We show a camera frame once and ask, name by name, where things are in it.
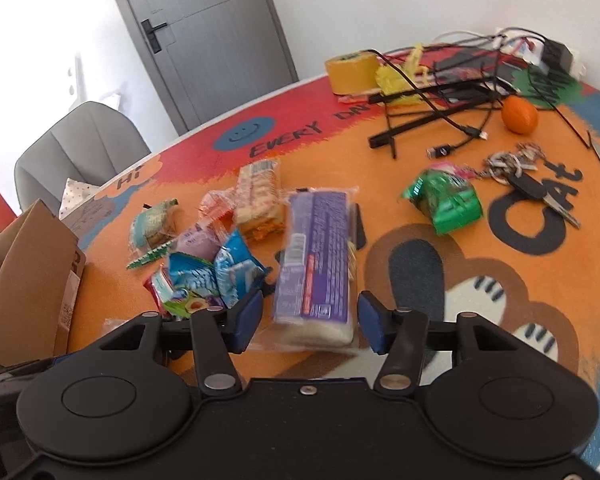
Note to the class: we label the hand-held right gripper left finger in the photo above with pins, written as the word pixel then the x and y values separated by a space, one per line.
pixel 247 320

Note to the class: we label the black power adapter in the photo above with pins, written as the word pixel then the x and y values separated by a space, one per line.
pixel 555 55

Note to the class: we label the green zigzag-edged wrapper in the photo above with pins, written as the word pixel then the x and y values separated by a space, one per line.
pixel 147 257

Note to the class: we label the bunch of keys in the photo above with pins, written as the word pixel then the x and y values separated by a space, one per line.
pixel 527 185

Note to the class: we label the yellow crumpled wrapper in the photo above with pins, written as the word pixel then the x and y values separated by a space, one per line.
pixel 392 77

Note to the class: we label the long purple snack packet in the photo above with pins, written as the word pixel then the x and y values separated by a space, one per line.
pixel 315 250

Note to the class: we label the red snack packet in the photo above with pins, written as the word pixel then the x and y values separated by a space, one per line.
pixel 157 285

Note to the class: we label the brown tape roll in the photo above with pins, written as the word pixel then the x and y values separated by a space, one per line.
pixel 350 75

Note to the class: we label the grey door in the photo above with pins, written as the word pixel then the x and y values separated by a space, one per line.
pixel 220 50

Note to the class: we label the white power strip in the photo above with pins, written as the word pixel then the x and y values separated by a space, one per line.
pixel 517 42

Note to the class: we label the green white biscuit packet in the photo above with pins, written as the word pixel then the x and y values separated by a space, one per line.
pixel 152 222

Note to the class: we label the small orange snack packet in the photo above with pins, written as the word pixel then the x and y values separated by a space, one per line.
pixel 215 205

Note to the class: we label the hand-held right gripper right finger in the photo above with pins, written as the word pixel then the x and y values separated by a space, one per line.
pixel 372 322

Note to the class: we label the bright green snack packet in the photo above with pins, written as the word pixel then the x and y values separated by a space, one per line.
pixel 447 200

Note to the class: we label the orange fruit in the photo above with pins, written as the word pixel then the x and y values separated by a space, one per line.
pixel 520 115

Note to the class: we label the dotted cushion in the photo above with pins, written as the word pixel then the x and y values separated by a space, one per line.
pixel 77 195

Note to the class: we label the small purple snack packet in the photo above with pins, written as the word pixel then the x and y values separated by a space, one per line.
pixel 195 242

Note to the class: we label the grey chair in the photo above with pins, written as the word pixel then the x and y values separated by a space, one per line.
pixel 80 145

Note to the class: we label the cardboard box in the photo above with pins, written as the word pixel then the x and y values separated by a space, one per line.
pixel 25 280

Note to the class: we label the white wall switch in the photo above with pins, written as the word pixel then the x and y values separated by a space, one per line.
pixel 71 75

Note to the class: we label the beige biscuit packet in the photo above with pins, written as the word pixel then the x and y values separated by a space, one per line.
pixel 257 195

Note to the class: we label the blue snack packet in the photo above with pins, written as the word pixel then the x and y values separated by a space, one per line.
pixel 235 265
pixel 192 275

